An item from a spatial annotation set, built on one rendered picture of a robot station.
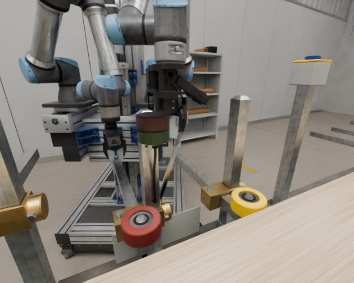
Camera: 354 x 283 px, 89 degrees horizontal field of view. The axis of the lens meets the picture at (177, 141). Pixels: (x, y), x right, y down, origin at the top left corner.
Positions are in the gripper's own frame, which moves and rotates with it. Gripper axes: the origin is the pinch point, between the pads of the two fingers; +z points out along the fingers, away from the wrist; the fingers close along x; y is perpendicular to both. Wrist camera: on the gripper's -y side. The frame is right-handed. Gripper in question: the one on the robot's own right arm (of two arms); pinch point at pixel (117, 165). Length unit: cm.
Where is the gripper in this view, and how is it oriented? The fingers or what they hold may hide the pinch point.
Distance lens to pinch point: 79.5
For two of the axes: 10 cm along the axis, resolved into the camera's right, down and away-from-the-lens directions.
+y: -4.2, -3.1, 8.5
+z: 0.0, 9.4, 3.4
